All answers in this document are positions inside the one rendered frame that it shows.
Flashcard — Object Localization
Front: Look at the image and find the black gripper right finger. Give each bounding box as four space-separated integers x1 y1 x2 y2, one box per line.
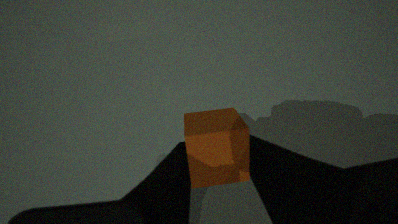
249 135 398 224

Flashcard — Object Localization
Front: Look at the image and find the orange-brown block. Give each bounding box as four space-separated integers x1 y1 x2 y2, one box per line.
184 108 250 189

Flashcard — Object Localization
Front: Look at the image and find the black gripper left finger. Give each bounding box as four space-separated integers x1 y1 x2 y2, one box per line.
8 142 191 224

